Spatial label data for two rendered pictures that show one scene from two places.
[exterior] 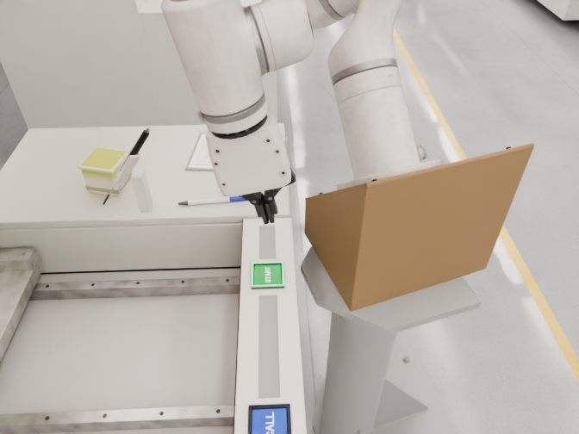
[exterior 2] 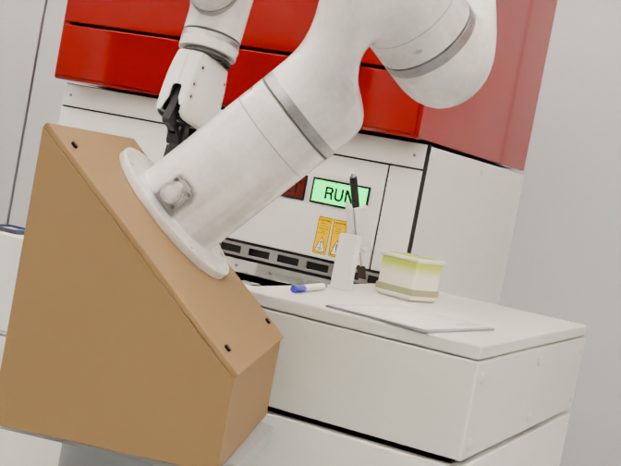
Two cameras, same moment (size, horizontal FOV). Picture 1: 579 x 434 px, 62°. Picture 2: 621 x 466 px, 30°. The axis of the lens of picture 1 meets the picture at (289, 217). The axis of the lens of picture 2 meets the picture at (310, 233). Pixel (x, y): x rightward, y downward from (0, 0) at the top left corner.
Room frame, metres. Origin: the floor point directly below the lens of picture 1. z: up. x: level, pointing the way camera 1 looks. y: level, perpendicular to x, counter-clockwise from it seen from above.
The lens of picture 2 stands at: (1.48, -1.32, 1.13)
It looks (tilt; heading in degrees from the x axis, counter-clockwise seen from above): 3 degrees down; 117
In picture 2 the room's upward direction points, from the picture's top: 11 degrees clockwise
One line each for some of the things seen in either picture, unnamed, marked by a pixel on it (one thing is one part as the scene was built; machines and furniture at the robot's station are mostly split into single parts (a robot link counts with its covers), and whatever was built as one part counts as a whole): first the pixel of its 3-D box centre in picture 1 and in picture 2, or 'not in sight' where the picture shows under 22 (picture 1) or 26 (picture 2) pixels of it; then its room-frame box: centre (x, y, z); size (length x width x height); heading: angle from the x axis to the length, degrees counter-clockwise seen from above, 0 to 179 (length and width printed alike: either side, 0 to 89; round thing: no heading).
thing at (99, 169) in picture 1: (108, 171); (409, 276); (0.80, 0.37, 1.00); 0.07 x 0.07 x 0.07; 77
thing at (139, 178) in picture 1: (130, 180); (353, 246); (0.72, 0.30, 1.03); 0.06 x 0.04 x 0.13; 92
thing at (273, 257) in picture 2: not in sight; (287, 260); (0.45, 0.61, 0.96); 0.44 x 0.01 x 0.02; 2
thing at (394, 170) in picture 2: not in sight; (216, 212); (0.27, 0.61, 1.02); 0.82 x 0.03 x 0.40; 2
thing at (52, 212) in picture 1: (151, 191); (423, 354); (0.87, 0.32, 0.89); 0.62 x 0.35 x 0.14; 92
